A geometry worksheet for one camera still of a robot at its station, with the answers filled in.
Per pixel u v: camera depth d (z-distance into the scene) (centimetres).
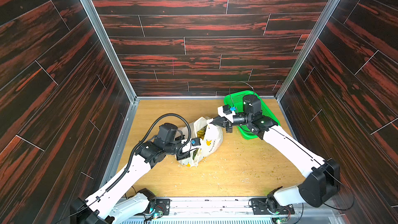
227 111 56
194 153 73
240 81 104
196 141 59
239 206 76
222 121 63
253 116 59
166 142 56
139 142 55
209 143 78
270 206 65
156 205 73
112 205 39
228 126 62
